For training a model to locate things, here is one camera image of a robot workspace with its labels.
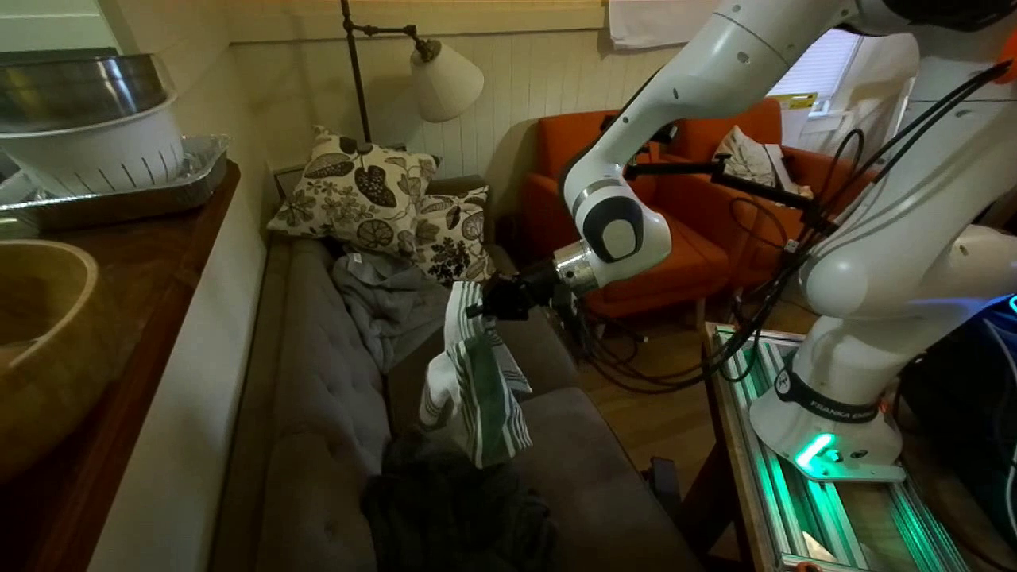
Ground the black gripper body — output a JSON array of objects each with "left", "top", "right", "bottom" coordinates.
[{"left": 480, "top": 259, "right": 576, "bottom": 322}]

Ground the white and green striped towel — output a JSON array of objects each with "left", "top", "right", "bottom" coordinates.
[{"left": 421, "top": 278, "right": 533, "bottom": 466}]

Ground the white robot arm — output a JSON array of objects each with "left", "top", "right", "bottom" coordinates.
[{"left": 482, "top": 0, "right": 1017, "bottom": 484}]

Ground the grey cloth on sofa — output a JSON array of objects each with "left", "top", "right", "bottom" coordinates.
[{"left": 331, "top": 252, "right": 450, "bottom": 371}]

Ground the floral throw pillow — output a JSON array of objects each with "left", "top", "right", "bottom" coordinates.
[
  {"left": 269, "top": 126, "right": 439, "bottom": 255},
  {"left": 414, "top": 188, "right": 492, "bottom": 286}
]

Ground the orange armchair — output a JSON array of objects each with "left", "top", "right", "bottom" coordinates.
[{"left": 514, "top": 99, "right": 860, "bottom": 319}]

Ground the white floor lamp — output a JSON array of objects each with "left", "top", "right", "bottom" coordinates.
[{"left": 342, "top": 0, "right": 487, "bottom": 141}]

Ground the patterned cloth on armchair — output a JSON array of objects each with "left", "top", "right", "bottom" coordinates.
[{"left": 716, "top": 126, "right": 812, "bottom": 198}]

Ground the dark crumpled blanket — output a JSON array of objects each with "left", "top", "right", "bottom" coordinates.
[{"left": 359, "top": 435, "right": 557, "bottom": 572}]

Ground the metal baking tray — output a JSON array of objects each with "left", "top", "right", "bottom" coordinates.
[{"left": 0, "top": 135, "right": 227, "bottom": 237}]

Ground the wooden bowl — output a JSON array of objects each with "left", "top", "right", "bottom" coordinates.
[{"left": 0, "top": 237, "right": 110, "bottom": 478}]

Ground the metal mixing bowl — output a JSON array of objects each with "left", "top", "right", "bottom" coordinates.
[{"left": 0, "top": 47, "right": 170, "bottom": 132}]

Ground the dark wooden shelf ledge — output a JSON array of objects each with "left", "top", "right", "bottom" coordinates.
[{"left": 0, "top": 159, "right": 242, "bottom": 572}]

